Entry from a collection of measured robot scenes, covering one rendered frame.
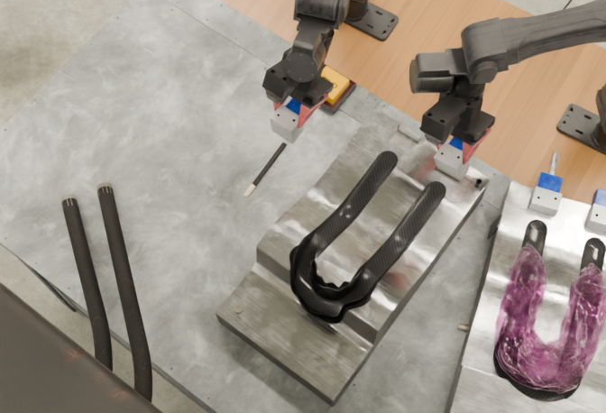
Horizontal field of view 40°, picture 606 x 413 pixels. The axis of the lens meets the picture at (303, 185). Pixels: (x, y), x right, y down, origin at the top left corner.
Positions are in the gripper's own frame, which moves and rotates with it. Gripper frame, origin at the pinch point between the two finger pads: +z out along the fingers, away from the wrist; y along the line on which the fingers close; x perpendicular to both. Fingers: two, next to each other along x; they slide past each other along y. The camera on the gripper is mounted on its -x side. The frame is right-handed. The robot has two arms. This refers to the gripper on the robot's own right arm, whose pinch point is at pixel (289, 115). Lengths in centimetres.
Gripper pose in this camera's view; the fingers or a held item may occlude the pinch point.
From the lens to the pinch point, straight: 155.8
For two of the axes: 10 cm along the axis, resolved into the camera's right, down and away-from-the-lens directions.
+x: 5.3, -4.6, 7.1
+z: -2.6, 7.1, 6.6
